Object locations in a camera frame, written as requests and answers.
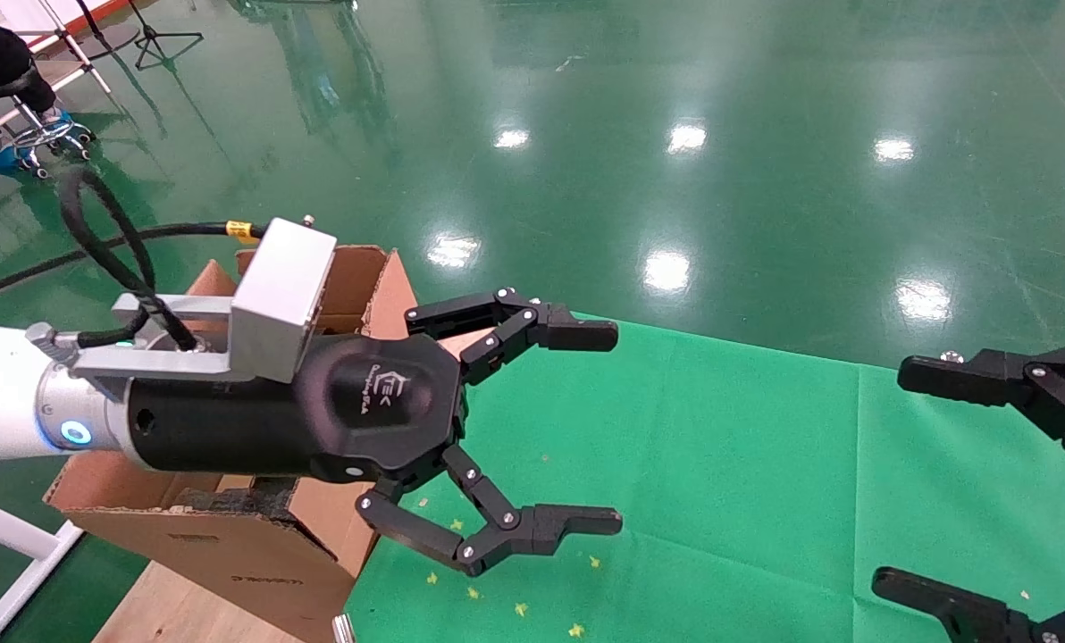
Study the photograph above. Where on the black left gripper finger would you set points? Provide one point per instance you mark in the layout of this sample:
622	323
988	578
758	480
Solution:
586	335
577	522

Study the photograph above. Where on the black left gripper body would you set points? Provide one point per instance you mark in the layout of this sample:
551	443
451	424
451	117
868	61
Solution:
255	429

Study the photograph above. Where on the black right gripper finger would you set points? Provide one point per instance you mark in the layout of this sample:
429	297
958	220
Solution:
988	379
952	609

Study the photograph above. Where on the large open brown carton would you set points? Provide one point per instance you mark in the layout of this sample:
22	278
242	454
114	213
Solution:
229	572

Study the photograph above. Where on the dark grey foam insert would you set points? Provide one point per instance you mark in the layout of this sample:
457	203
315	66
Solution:
247	500

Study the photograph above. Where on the green table cloth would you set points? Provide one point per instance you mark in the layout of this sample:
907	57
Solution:
720	464

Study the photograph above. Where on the black tripod stand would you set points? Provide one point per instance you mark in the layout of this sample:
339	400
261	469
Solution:
153	40

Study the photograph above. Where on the white work table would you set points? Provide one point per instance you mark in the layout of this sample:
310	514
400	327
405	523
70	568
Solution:
86	58

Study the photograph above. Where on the black round base stand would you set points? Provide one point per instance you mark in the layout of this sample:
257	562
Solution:
117	37

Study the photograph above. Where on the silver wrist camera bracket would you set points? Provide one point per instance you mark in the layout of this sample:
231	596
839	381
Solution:
282	295

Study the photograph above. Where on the white tube frame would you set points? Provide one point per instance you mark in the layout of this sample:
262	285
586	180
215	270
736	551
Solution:
5	531

